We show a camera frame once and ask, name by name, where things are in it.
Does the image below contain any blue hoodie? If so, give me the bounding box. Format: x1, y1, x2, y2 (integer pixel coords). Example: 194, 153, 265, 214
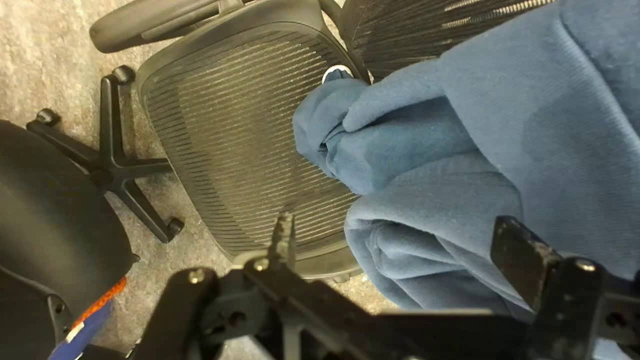
292, 0, 640, 360

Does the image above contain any black mesh office chair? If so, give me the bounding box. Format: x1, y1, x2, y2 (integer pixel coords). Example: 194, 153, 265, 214
26, 0, 558, 284

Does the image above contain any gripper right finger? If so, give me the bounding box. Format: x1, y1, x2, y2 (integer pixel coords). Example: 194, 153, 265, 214
490, 215, 640, 360

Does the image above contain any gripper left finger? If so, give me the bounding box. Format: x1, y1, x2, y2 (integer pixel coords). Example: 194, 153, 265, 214
129, 211, 383, 360

